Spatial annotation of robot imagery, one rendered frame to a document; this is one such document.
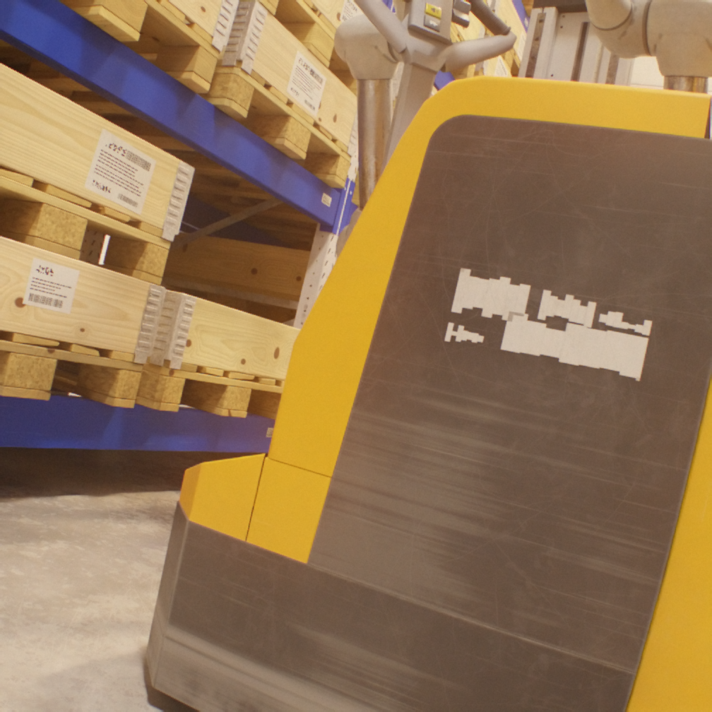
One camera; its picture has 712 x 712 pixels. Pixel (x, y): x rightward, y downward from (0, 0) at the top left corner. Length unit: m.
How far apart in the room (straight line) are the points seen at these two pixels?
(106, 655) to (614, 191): 0.97
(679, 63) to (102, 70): 1.35
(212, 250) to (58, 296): 1.68
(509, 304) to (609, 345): 0.12
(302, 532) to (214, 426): 1.67
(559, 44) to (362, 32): 0.67
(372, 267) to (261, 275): 2.39
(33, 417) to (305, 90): 1.40
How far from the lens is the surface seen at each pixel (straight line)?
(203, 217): 3.99
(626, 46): 1.93
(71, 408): 2.08
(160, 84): 2.18
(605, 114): 0.91
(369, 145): 2.22
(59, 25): 1.94
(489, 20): 1.76
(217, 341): 2.39
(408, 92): 1.56
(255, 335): 2.56
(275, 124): 2.63
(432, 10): 1.65
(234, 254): 3.40
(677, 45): 1.87
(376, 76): 2.19
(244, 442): 2.77
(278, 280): 3.25
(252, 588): 0.99
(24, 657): 1.21
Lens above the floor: 0.50
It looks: level
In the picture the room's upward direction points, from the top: 13 degrees clockwise
